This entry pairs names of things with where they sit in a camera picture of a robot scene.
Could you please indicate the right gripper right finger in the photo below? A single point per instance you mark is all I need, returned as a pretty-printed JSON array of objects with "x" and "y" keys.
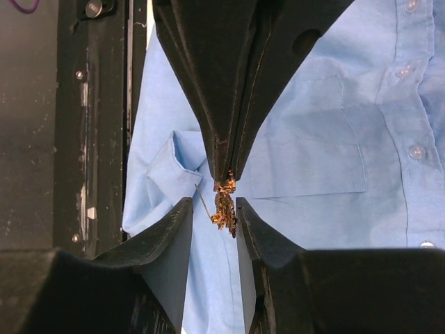
[{"x": 287, "y": 289}]

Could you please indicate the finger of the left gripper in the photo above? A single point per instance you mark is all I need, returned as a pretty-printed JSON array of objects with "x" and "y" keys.
[
  {"x": 285, "y": 33},
  {"x": 207, "y": 44}
]

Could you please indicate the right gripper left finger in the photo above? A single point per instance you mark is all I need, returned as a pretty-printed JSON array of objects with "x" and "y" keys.
[{"x": 136, "y": 287}]

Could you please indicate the blue leaf brooch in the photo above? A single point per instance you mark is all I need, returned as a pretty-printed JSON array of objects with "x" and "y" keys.
[{"x": 225, "y": 216}]

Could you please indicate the blue shirt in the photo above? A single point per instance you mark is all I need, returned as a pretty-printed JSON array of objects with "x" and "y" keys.
[{"x": 351, "y": 156}]

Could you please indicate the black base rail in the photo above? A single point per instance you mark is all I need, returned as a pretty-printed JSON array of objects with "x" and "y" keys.
[{"x": 101, "y": 49}]

